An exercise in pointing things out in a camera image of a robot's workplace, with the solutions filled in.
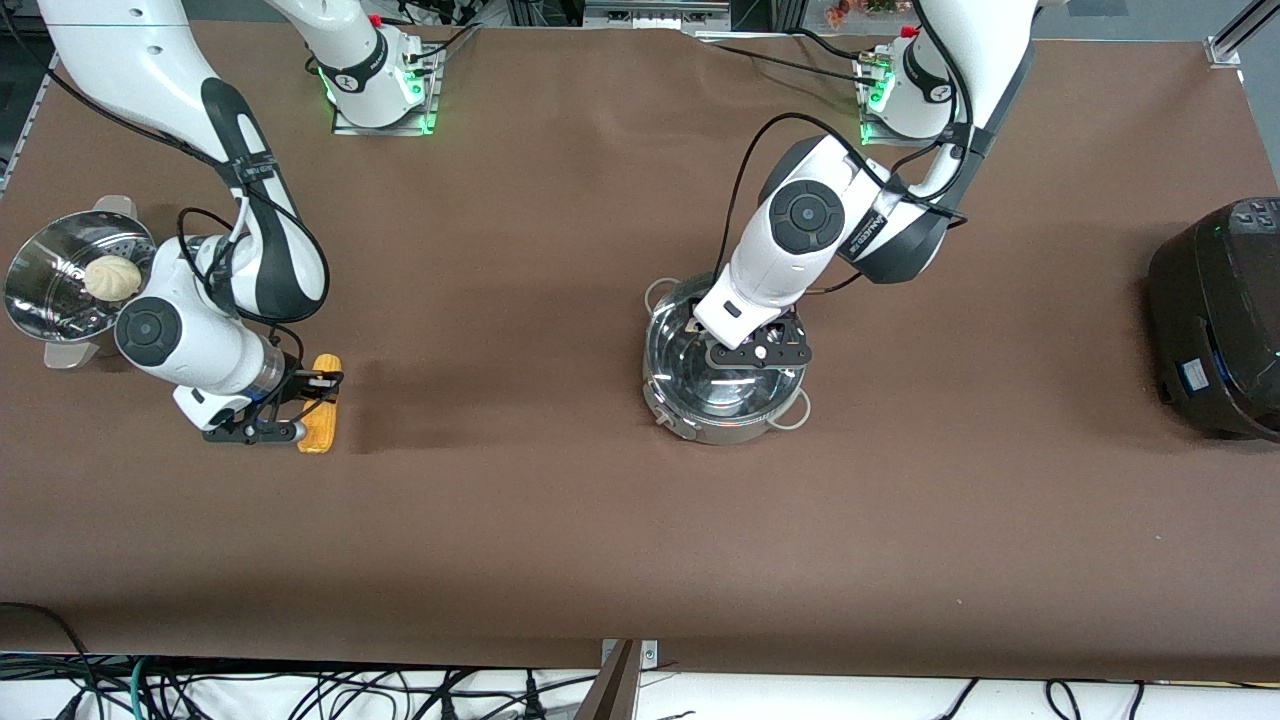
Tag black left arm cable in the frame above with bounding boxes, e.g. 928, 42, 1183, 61
712, 0, 993, 296

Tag glass pot lid with knob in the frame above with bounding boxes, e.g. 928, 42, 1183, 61
645, 272, 808, 421

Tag steel steamer pot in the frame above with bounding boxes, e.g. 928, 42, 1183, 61
3, 195, 159, 371

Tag white steamed bun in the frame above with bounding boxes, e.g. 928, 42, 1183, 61
83, 255, 142, 301

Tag yellow corn cob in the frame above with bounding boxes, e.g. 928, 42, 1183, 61
297, 354, 343, 456

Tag pink flower decoration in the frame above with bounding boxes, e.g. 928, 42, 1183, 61
825, 0, 926, 29

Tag brown table cover sheet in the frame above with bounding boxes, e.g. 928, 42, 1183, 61
0, 20, 1280, 683

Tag steel pot cream handles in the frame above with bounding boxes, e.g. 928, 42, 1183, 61
643, 272, 813, 446

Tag dark rice cooker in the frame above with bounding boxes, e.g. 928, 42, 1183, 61
1147, 197, 1280, 443

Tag short black base cable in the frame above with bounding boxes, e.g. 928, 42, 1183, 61
790, 26, 873, 63

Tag brown slanted bar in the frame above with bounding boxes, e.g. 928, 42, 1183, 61
573, 640, 641, 720

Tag grey table edge rail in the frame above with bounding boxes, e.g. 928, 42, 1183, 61
0, 60, 56, 196

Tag aluminium frame bar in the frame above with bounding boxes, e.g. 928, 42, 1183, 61
583, 0, 733, 31

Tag black looped floor cable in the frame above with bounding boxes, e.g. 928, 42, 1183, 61
0, 600, 96, 691

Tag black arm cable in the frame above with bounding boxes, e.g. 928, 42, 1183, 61
712, 0, 993, 296
0, 0, 336, 441

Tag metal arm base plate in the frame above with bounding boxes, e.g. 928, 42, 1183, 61
330, 40, 443, 137
858, 55, 966, 149

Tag long black base cable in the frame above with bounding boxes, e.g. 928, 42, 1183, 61
700, 38, 881, 87

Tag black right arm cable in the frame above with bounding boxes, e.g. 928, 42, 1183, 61
0, 0, 336, 441

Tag aluminium corner profile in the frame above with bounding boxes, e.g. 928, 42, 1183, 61
1205, 0, 1280, 68

